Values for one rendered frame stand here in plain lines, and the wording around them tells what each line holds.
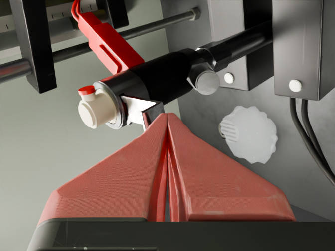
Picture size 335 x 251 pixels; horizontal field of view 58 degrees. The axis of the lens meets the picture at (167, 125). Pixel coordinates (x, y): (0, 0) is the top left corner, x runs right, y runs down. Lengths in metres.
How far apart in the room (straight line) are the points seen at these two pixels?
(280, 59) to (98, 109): 0.16
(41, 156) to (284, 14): 0.36
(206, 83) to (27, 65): 0.22
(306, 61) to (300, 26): 0.03
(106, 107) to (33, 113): 0.30
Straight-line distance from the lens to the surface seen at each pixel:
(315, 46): 0.25
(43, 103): 0.45
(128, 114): 0.16
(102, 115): 0.16
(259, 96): 0.47
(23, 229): 0.51
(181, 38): 0.54
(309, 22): 0.25
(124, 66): 0.18
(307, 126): 0.27
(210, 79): 0.17
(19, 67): 0.35
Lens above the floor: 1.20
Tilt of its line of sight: 34 degrees down
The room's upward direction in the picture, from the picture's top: 120 degrees counter-clockwise
